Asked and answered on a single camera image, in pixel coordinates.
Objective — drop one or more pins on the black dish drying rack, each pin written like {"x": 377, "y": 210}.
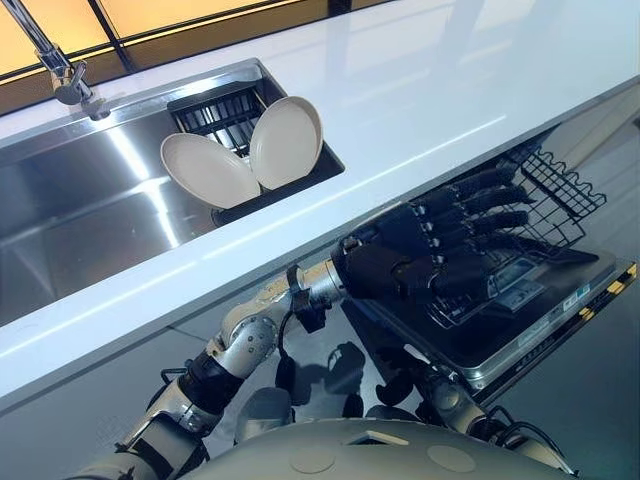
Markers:
{"x": 220, "y": 116}

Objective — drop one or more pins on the open dishwasher door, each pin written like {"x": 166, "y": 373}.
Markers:
{"x": 450, "y": 330}

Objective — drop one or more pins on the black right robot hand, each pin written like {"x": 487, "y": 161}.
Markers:
{"x": 402, "y": 375}

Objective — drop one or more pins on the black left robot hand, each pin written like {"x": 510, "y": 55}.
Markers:
{"x": 395, "y": 245}

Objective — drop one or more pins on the chrome kitchen faucet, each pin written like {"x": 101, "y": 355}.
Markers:
{"x": 56, "y": 67}

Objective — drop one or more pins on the grey robot torso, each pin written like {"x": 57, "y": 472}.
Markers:
{"x": 390, "y": 455}

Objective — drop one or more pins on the glossy grey cabinet front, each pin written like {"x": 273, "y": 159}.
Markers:
{"x": 90, "y": 400}

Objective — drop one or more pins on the cream round plate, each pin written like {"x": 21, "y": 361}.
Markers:
{"x": 285, "y": 142}
{"x": 207, "y": 170}

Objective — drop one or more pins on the stainless steel sink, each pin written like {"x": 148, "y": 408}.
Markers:
{"x": 75, "y": 200}

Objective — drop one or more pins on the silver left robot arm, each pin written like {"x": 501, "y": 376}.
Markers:
{"x": 250, "y": 340}

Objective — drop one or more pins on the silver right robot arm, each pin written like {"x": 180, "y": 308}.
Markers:
{"x": 455, "y": 397}

